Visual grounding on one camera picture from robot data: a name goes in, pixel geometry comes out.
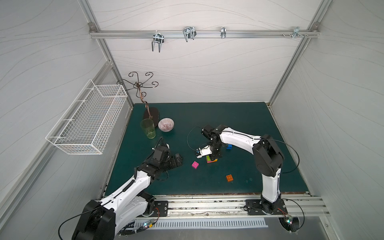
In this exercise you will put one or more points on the dark orange brick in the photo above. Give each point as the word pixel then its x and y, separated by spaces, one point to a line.
pixel 229 178

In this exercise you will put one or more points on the metal hook three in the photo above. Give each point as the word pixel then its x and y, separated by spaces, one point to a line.
pixel 223 32

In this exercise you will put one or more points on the white wire basket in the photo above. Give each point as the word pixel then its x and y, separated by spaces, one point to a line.
pixel 85 127

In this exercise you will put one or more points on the metal hook two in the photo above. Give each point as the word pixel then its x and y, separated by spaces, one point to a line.
pixel 189 33

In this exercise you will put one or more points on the metal hook four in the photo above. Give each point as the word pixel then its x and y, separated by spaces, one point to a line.
pixel 296 34

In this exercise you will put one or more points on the aluminium cross bar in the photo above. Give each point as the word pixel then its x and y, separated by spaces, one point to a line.
pixel 201 34

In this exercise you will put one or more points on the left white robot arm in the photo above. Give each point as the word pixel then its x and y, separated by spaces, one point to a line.
pixel 104 219

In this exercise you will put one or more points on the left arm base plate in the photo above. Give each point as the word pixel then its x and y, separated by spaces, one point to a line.
pixel 158 209

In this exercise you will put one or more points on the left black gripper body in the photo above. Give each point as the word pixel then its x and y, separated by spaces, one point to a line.
pixel 174 160

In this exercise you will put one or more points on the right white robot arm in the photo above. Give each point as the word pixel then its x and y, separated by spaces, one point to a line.
pixel 268 157

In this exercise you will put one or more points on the metal hook one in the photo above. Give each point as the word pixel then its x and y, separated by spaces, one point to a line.
pixel 158 40

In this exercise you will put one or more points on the green plastic cup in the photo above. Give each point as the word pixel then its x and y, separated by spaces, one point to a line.
pixel 148 128

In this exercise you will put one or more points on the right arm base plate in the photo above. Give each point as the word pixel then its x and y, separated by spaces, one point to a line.
pixel 265 208

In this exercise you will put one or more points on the metal hook stand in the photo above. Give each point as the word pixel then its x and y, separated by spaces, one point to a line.
pixel 150 113

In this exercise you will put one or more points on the striped ceramic bowl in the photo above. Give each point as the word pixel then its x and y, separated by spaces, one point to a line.
pixel 166 124

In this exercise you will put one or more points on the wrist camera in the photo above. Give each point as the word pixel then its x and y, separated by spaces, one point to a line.
pixel 205 151
pixel 162 148

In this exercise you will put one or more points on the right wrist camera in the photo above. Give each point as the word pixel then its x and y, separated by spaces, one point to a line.
pixel 205 151

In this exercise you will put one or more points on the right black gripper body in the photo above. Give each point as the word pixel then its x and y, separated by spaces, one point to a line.
pixel 212 153

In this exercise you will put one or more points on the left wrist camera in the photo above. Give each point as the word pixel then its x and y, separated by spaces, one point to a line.
pixel 162 148

